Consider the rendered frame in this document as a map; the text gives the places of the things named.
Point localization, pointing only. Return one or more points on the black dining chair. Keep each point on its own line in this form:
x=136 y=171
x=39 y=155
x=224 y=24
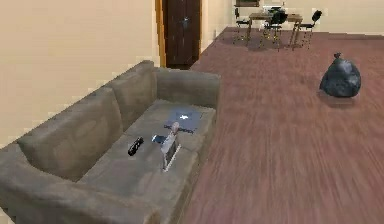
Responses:
x=310 y=24
x=240 y=23
x=275 y=24

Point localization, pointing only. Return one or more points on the grey closed laptop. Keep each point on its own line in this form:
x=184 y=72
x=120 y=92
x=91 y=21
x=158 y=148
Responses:
x=184 y=119

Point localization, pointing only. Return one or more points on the small blue phone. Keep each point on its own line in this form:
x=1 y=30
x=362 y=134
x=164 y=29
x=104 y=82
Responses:
x=159 y=138

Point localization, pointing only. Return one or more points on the black remote control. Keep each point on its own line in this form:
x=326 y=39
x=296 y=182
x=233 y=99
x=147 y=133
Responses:
x=135 y=146

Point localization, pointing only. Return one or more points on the dark brown room door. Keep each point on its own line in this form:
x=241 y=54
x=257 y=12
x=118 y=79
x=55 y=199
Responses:
x=182 y=31

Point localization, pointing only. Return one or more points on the grey-brown fabric sofa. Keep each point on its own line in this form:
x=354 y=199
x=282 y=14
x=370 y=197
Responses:
x=110 y=166

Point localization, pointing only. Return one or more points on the brown wooden dining table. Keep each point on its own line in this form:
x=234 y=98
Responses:
x=266 y=17

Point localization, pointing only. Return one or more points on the dark object on table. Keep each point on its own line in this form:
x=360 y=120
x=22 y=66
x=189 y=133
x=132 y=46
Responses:
x=275 y=9

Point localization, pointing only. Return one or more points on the black rubbish bag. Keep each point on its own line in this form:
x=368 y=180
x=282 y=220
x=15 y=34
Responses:
x=341 y=79

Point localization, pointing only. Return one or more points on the dark framed wall picture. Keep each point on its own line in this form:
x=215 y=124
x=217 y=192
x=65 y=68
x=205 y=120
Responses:
x=247 y=2

